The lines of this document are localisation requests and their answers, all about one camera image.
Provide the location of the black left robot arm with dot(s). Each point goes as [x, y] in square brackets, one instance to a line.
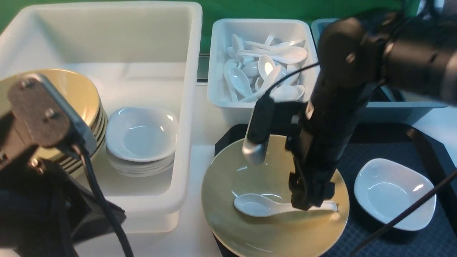
[44, 212]

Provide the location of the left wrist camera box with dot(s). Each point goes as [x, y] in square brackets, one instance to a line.
[51, 121]

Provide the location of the white soup spoon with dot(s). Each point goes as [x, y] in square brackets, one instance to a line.
[257, 205]

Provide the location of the white spoon left bowl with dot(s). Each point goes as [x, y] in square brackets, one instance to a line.
[240, 82]

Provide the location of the long white spoon top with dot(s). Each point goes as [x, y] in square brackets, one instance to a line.
[291, 55]

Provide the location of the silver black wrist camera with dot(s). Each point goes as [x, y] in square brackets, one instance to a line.
[256, 139]

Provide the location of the white spoon far left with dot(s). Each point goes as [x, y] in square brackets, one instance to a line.
[229, 64]

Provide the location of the top stacked beige bowl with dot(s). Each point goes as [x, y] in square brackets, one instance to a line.
[78, 90]

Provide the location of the bottom stacked white dish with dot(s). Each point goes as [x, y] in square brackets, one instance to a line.
[143, 173]

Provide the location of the white spoon back thin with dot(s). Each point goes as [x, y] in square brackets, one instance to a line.
[275, 48]

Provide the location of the bottom stacked beige bowl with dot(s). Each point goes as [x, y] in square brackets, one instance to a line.
[77, 169]

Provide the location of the beige noodle bowl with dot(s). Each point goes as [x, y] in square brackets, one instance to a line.
[295, 234]

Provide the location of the stacked white dish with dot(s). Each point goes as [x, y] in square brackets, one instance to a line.
[143, 173]
[138, 165]
[142, 134]
[141, 166]

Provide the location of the white spoon centre upright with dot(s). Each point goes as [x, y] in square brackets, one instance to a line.
[265, 66]

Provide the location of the stacked beige bowl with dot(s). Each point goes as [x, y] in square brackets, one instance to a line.
[94, 115]
[77, 169]
[70, 164]
[78, 90]
[105, 120]

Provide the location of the black serving tray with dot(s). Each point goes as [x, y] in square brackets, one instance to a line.
[414, 149]

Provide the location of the white spoon front right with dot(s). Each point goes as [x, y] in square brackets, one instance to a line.
[288, 93]

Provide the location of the top stacked white dish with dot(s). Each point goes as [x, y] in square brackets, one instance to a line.
[142, 134]

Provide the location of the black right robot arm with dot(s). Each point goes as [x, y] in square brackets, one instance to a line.
[356, 55]

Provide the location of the white spoon bin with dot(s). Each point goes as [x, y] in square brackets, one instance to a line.
[254, 30]

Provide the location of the white square sauce dish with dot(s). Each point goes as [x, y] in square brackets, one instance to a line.
[384, 189]

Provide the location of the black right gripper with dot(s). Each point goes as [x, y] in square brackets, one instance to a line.
[328, 122]

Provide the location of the white spoon diagonal centre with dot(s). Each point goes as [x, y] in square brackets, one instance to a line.
[268, 82]

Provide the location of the grey-blue chopstick bin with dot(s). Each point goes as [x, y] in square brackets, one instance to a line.
[400, 107]

